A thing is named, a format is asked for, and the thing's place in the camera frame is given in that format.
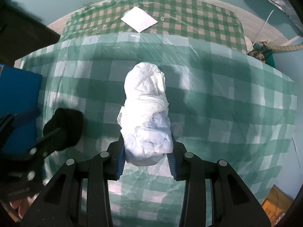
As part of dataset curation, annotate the white cloth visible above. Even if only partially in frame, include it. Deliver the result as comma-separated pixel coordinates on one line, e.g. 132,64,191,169
117,62,173,166

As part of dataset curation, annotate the person's left hand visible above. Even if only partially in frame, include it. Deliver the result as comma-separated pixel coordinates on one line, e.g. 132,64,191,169
9,194,38,221

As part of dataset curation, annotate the blue cardboard box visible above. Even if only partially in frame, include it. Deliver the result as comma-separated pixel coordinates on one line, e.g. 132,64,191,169
1,65,42,154

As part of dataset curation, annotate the green checkered tablecloth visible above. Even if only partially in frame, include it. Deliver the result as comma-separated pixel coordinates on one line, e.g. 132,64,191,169
14,0,298,227

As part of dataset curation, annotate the black cabinet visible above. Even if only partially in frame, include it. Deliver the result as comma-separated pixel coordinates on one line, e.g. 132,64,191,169
0,4,60,67

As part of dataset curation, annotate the white paper sheet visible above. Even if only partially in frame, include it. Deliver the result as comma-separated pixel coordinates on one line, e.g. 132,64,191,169
121,7,158,33

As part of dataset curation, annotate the beige rope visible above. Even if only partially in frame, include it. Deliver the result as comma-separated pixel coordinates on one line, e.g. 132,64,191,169
267,36,303,52

